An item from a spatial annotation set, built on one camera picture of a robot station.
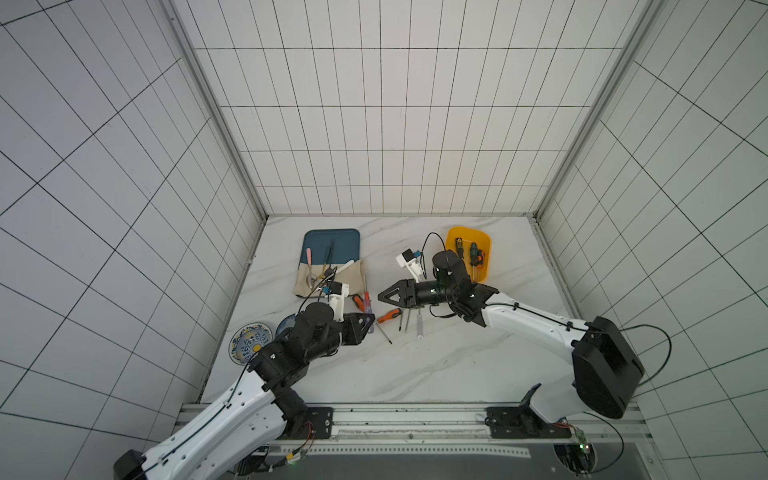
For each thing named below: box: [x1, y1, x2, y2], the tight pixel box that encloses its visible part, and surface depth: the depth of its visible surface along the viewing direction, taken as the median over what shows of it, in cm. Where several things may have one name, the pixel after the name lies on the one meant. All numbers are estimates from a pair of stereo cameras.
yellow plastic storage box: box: [445, 226, 491, 283], surface depth 109 cm
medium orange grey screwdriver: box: [377, 308, 403, 324], surface depth 93 cm
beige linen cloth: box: [294, 259, 364, 297], surface depth 102 cm
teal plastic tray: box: [300, 229, 361, 265], surface depth 112 cm
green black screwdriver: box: [470, 242, 479, 282], surface depth 107 cm
